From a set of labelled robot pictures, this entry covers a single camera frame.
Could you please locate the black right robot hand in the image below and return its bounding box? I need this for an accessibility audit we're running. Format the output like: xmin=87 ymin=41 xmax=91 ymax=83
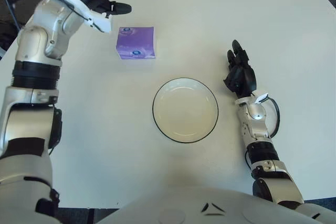
xmin=223 ymin=39 xmax=257 ymax=98

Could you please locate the purple tissue paper pack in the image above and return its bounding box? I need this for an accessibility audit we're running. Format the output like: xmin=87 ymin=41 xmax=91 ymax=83
xmin=115 ymin=26 xmax=157 ymax=60

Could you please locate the white plate with black rim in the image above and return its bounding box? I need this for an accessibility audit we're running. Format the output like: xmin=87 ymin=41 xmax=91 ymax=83
xmin=152 ymin=77 xmax=219 ymax=145

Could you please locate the black bag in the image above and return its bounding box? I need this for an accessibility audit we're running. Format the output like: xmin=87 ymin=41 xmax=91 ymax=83
xmin=0 ymin=20 xmax=20 ymax=51

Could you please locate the grey robot torso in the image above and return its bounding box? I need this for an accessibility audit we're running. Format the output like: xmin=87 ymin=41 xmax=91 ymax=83
xmin=97 ymin=186 xmax=336 ymax=224

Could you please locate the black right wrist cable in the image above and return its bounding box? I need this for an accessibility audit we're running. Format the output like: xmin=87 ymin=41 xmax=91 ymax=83
xmin=264 ymin=97 xmax=280 ymax=139

